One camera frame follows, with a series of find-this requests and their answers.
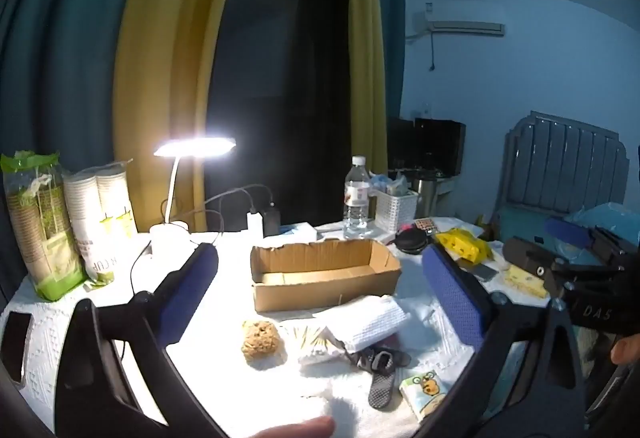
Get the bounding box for white air conditioner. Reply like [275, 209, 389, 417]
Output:
[425, 20, 506, 38]

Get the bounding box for white towel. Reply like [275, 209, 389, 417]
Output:
[312, 295, 412, 353]

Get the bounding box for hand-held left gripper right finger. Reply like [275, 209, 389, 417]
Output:
[415, 242, 586, 438]

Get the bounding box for blue white plastic packets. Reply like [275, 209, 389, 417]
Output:
[371, 170, 412, 196]

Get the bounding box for dark window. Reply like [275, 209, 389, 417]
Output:
[205, 0, 351, 226]

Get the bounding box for brown fuzzy plush ball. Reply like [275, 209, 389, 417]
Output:
[241, 319, 282, 360]

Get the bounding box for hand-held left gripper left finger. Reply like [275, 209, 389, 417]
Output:
[55, 242, 236, 438]

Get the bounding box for clear water bottle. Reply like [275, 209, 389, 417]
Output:
[343, 156, 375, 240]

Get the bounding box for narrow yellow curtain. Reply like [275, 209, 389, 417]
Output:
[340, 0, 390, 224]

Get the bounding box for grey phone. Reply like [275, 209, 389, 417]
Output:
[467, 263, 499, 282]

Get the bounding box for wide yellow curtain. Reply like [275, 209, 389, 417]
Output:
[114, 0, 251, 239]

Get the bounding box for black round pouch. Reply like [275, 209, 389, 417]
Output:
[395, 229, 435, 255]

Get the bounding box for white packet of paper cups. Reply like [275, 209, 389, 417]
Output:
[62, 159, 138, 289]

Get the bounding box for white woven basket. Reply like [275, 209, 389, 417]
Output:
[374, 190, 420, 234]

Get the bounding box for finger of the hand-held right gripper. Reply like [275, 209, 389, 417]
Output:
[544, 215, 631, 264]
[501, 237, 568, 301]

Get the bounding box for person's right hand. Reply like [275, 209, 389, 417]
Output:
[610, 337, 640, 366]

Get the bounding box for clear bag of cotton swabs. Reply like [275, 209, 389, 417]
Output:
[282, 324, 346, 365]

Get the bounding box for white desk lamp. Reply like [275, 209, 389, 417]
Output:
[149, 134, 237, 269]

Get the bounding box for green packet of paper cups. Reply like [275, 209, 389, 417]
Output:
[0, 150, 88, 303]

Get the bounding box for person's left hand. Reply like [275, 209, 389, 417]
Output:
[250, 415, 335, 438]

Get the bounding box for narrow teal curtain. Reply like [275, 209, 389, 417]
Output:
[372, 0, 407, 119]

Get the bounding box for grey ribbed headboard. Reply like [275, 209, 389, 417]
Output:
[492, 110, 632, 224]

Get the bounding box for cardboard box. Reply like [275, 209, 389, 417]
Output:
[250, 238, 402, 314]

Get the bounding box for white fluffy cloth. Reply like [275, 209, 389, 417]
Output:
[300, 388, 376, 436]

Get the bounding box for black power adapter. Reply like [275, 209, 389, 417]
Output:
[262, 202, 282, 238]

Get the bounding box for cartoon print tissue packet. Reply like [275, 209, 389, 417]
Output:
[399, 370, 447, 420]

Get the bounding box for wide teal curtain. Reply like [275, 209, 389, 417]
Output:
[0, 0, 166, 199]

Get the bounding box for light blue plastic bag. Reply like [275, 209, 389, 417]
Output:
[570, 203, 640, 239]

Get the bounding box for blue white tissue box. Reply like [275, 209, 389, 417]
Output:
[280, 221, 318, 244]

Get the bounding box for yellow cheese shaped sponge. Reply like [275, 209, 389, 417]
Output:
[502, 265, 548, 300]

